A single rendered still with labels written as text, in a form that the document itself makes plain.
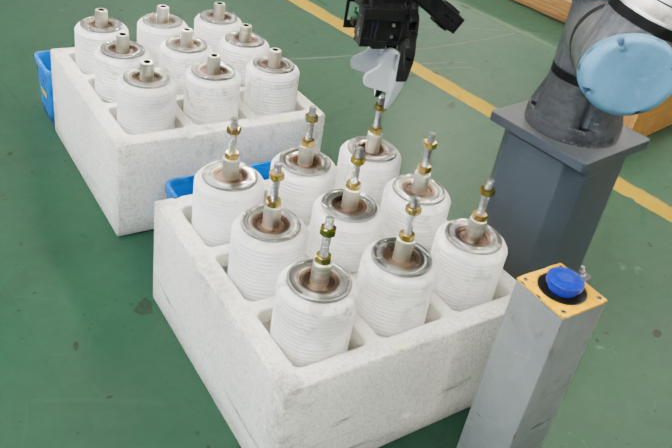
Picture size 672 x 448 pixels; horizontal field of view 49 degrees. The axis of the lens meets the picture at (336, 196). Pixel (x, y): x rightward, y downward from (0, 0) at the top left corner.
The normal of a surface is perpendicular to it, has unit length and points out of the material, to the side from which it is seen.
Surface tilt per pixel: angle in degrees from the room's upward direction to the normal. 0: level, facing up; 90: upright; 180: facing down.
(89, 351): 0
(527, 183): 90
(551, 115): 73
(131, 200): 90
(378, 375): 90
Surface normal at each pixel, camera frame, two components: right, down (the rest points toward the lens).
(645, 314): 0.14, -0.83
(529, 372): -0.84, 0.18
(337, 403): 0.53, 0.52
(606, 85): -0.20, 0.61
